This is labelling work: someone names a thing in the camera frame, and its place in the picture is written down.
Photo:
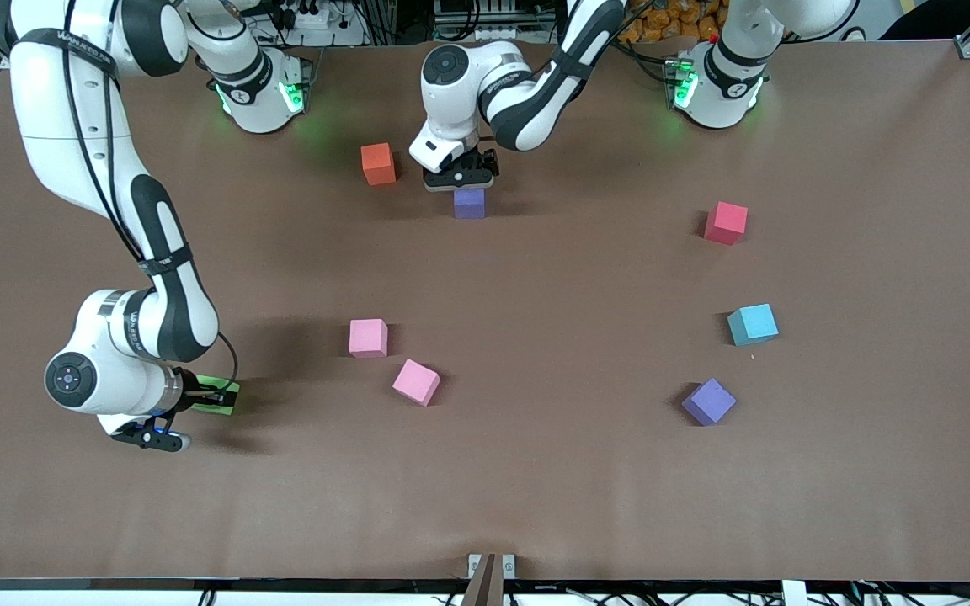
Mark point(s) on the brown strut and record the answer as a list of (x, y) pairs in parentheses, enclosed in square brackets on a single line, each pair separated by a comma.
[(485, 585)]

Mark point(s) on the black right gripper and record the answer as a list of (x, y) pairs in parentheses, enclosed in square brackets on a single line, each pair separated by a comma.
[(191, 390)]

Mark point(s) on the bag of orange items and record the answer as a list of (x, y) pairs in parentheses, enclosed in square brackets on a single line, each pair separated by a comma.
[(674, 21)]

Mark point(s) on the red foam block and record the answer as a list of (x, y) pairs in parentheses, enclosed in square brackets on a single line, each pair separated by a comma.
[(726, 223)]

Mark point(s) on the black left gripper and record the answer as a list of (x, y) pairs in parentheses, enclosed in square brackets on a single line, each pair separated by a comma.
[(480, 162)]

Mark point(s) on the orange foam block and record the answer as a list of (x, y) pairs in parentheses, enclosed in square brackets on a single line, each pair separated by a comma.
[(378, 164)]

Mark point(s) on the purple foam block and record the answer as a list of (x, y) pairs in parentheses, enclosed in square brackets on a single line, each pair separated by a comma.
[(469, 204), (709, 401)]

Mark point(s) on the green foam block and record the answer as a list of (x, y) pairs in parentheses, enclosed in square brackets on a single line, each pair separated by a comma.
[(228, 410)]

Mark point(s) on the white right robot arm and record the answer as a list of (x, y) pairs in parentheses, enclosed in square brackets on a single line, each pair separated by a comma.
[(72, 126)]

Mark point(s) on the cyan foam block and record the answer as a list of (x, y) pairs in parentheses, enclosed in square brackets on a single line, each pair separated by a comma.
[(753, 325)]

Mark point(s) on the white power strip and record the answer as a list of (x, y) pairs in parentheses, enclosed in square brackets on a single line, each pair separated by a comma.
[(308, 17)]

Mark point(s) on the metal bracket plate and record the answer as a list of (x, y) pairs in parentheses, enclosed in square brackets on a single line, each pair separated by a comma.
[(475, 566)]

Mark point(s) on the pink foam block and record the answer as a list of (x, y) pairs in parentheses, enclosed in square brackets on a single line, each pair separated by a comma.
[(368, 337), (416, 382)]

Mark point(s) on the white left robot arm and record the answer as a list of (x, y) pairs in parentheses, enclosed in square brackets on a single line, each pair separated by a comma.
[(451, 93)]

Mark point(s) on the small white box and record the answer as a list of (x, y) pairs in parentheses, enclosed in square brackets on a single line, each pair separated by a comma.
[(789, 593)]

